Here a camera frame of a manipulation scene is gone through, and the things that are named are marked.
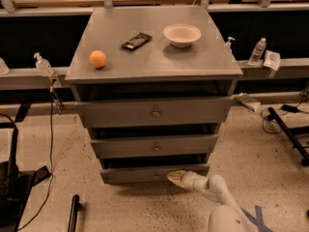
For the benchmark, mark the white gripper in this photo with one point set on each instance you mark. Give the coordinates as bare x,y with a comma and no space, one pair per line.
190,181

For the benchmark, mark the grey bottom drawer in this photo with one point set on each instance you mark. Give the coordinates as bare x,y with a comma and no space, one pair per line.
150,169

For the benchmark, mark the grey drawer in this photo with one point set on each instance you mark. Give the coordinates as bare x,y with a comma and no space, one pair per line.
153,146
150,169
153,112

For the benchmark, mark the grey middle drawer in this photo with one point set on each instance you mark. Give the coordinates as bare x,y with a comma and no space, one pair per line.
153,146

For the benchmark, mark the grey top drawer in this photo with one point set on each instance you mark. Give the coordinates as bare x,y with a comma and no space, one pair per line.
153,112

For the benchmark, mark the grey drawer cabinet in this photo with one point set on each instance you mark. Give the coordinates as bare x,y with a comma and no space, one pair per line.
155,70

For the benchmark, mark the black bar on floor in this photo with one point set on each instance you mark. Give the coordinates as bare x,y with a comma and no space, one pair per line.
74,208

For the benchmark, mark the white folded cloth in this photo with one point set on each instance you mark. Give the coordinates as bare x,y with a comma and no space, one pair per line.
248,101

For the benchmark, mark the black stand leg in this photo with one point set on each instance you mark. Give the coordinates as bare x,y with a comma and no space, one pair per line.
292,134

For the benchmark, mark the orange fruit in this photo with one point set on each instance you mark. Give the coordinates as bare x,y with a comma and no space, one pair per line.
97,59

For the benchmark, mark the white paper bowl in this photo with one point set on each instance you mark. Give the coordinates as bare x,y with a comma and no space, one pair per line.
182,35

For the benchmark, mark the small white pump bottle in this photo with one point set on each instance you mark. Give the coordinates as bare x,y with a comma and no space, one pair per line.
229,43

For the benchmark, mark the white wipe packet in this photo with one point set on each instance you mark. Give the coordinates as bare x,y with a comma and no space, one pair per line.
272,60

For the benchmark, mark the clear plastic water bottle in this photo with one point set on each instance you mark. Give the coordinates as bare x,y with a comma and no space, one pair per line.
257,52

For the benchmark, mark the black stand base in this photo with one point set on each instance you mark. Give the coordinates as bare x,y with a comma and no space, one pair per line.
15,185

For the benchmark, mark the clear pump sanitizer bottle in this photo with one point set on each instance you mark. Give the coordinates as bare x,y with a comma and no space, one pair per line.
43,66

